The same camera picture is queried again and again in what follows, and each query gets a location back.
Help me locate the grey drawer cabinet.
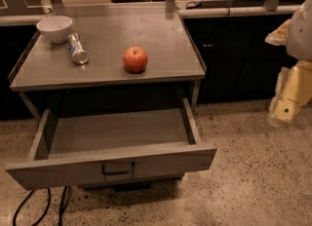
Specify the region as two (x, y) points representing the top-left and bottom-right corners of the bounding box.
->
(7, 2), (208, 193)

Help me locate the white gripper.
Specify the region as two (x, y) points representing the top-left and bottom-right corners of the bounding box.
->
(265, 0), (312, 127)

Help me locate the silver redbull can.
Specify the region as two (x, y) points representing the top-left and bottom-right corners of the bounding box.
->
(68, 32), (89, 65)

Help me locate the open grey top drawer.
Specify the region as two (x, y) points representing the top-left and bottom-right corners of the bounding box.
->
(5, 99), (216, 190)

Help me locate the black straight cable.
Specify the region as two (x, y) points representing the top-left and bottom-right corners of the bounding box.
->
(58, 185), (73, 226)

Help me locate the red apple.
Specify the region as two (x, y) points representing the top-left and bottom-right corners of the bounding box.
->
(123, 47), (148, 73)

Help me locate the white ceramic bowl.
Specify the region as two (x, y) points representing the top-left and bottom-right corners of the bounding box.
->
(36, 16), (73, 44)

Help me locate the black cable loop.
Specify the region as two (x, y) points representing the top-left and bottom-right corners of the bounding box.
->
(12, 187), (53, 226)

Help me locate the black drawer handle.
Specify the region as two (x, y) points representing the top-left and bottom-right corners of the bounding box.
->
(101, 162), (136, 176)

